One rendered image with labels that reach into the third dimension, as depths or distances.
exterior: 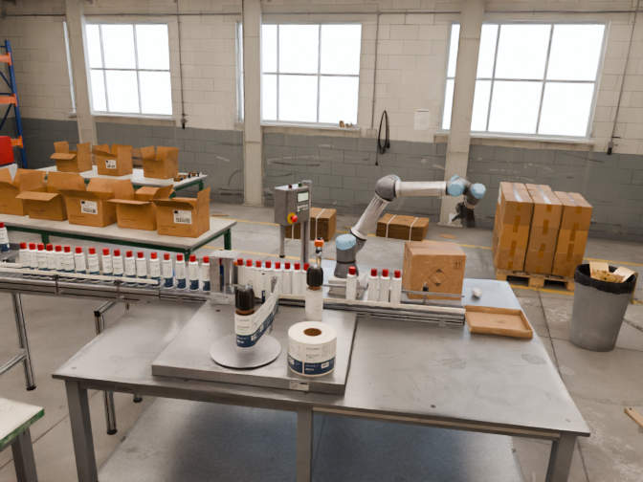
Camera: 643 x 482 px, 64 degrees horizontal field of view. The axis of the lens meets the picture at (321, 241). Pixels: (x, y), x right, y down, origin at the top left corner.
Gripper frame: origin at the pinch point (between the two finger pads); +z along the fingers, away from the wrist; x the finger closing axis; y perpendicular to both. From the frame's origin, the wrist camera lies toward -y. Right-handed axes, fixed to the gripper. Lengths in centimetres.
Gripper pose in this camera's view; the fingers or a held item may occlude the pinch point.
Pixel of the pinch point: (459, 225)
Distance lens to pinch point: 316.3
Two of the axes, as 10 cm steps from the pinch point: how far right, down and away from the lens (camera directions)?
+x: -9.8, 1.1, -1.5
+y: -1.7, -8.7, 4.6
